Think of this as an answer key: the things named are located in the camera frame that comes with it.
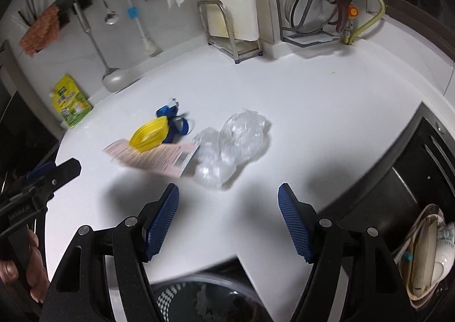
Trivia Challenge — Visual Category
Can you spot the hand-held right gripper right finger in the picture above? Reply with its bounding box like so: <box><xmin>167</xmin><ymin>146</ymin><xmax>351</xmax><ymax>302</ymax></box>
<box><xmin>278</xmin><ymin>183</ymin><xmax>415</xmax><ymax>322</ymax></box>

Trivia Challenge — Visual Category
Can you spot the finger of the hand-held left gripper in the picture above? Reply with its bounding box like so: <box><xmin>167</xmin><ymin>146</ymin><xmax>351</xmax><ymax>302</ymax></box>
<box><xmin>23</xmin><ymin>162</ymin><xmax>57</xmax><ymax>182</ymax></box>
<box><xmin>50</xmin><ymin>158</ymin><xmax>82</xmax><ymax>189</ymax></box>

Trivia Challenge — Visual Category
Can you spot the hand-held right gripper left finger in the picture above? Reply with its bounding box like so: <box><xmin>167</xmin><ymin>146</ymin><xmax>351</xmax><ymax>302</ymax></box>
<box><xmin>39</xmin><ymin>183</ymin><xmax>180</xmax><ymax>322</ymax></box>

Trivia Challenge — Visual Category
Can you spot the pink paper card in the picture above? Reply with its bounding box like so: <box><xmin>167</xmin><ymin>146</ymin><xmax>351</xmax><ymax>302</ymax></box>
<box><xmin>103</xmin><ymin>137</ymin><xmax>200</xmax><ymax>179</ymax></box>

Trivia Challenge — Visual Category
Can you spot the grey perforated waste basket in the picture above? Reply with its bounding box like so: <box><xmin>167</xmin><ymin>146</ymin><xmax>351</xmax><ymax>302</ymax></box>
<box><xmin>149</xmin><ymin>268</ymin><xmax>296</xmax><ymax>322</ymax></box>

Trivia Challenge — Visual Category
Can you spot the yellow plastic lid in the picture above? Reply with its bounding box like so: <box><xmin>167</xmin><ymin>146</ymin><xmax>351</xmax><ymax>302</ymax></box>
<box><xmin>129</xmin><ymin>116</ymin><xmax>173</xmax><ymax>150</ymax></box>

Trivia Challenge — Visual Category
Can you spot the blue plastic packaging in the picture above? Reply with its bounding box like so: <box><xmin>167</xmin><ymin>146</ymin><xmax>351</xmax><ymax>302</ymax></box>
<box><xmin>155</xmin><ymin>97</ymin><xmax>195</xmax><ymax>145</ymax></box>

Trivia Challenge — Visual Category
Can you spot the clear plastic bag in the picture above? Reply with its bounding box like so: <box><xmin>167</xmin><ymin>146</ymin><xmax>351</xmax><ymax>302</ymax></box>
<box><xmin>191</xmin><ymin>108</ymin><xmax>272</xmax><ymax>189</ymax></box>

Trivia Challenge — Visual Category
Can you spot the person's left hand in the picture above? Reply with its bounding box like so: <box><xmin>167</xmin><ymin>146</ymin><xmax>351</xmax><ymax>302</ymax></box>
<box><xmin>0</xmin><ymin>230</ymin><xmax>51</xmax><ymax>304</ymax></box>

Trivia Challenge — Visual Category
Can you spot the black kitchen appliance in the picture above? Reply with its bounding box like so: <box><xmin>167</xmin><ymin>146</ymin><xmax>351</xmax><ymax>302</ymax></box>
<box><xmin>0</xmin><ymin>40</ymin><xmax>62</xmax><ymax>182</ymax></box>

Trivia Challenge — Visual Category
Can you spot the yellow green refill pouch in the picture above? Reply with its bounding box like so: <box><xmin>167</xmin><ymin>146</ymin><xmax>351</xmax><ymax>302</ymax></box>
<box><xmin>49</xmin><ymin>74</ymin><xmax>94</xmax><ymax>130</ymax></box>

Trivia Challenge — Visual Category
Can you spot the black kitchen sink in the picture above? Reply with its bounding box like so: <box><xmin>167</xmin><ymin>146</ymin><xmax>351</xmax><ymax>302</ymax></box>
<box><xmin>320</xmin><ymin>101</ymin><xmax>455</xmax><ymax>322</ymax></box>

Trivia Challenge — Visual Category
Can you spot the metal ladle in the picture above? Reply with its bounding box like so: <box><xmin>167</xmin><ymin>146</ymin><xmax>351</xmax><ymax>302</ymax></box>
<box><xmin>73</xmin><ymin>0</ymin><xmax>126</xmax><ymax>94</ymax></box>

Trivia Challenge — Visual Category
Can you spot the pile of dishes in sink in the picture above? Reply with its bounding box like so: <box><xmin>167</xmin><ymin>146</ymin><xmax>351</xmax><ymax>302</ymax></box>
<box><xmin>396</xmin><ymin>203</ymin><xmax>446</xmax><ymax>312</ymax></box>

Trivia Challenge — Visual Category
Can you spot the orange dish cloth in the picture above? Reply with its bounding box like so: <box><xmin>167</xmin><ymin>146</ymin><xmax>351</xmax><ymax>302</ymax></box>
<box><xmin>19</xmin><ymin>5</ymin><xmax>61</xmax><ymax>57</ymax></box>

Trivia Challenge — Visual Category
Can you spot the blue and white bottle brush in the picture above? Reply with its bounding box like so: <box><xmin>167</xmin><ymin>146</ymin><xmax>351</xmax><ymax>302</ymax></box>
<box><xmin>122</xmin><ymin>0</ymin><xmax>161</xmax><ymax>57</ymax></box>

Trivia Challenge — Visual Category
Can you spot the white ceramic bowl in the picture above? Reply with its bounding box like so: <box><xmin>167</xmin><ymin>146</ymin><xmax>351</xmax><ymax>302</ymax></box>
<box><xmin>432</xmin><ymin>220</ymin><xmax>455</xmax><ymax>285</ymax></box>

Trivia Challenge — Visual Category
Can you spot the small metal spoon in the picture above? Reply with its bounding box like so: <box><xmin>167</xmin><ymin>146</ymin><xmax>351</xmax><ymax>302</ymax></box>
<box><xmin>93</xmin><ymin>0</ymin><xmax>119</xmax><ymax>26</ymax></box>

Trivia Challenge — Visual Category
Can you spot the bundle of chopsticks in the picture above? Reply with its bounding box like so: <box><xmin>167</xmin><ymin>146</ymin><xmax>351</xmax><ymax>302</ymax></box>
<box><xmin>18</xmin><ymin>0</ymin><xmax>40</xmax><ymax>21</ymax></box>

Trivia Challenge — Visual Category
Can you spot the metal cutting board rack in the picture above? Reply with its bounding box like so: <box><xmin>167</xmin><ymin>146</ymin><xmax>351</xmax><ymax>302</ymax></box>
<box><xmin>197</xmin><ymin>0</ymin><xmax>264</xmax><ymax>64</ymax></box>

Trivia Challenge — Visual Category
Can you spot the metal pot lid rack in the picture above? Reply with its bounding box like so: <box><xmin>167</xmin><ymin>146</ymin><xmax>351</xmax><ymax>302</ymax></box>
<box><xmin>272</xmin><ymin>0</ymin><xmax>351</xmax><ymax>49</ymax></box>

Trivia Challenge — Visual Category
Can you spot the glass pot lid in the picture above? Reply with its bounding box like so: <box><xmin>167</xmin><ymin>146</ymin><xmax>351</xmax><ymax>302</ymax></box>
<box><xmin>289</xmin><ymin>0</ymin><xmax>351</xmax><ymax>37</ymax></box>

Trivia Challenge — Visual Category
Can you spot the gas valve with hose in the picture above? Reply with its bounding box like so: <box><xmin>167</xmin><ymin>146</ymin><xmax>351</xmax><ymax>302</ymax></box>
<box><xmin>343</xmin><ymin>0</ymin><xmax>386</xmax><ymax>46</ymax></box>

